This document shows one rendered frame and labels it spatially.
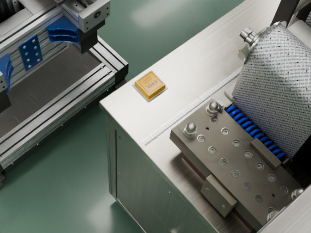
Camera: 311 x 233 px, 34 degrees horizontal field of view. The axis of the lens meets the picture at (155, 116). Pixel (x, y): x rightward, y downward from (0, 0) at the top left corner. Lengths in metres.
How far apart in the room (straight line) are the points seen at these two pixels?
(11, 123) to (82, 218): 0.54
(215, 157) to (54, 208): 1.18
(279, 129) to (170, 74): 0.44
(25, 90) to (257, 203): 1.41
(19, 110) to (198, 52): 1.01
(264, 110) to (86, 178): 1.26
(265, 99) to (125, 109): 0.46
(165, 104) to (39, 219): 1.04
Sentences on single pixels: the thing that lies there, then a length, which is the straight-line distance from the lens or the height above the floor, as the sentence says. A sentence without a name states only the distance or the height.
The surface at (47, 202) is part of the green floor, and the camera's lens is 2.41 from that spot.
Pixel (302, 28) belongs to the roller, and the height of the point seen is 1.23.
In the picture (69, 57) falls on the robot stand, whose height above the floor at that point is 0.21.
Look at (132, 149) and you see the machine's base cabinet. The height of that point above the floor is 0.82.
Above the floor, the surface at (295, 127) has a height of 1.16.
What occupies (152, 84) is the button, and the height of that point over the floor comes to 0.92.
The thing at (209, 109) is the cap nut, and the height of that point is 1.05.
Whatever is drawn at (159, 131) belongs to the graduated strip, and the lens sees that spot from 1.53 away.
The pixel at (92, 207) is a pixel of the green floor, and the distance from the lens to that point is 2.39.
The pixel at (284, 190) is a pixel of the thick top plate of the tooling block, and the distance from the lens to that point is 1.40.
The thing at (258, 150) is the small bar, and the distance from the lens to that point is 1.39.
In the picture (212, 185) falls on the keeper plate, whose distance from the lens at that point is 1.36.
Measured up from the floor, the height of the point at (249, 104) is 1.09.
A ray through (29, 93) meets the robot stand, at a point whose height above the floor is 0.21.
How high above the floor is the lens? 2.28
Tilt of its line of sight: 62 degrees down
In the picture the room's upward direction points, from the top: 8 degrees clockwise
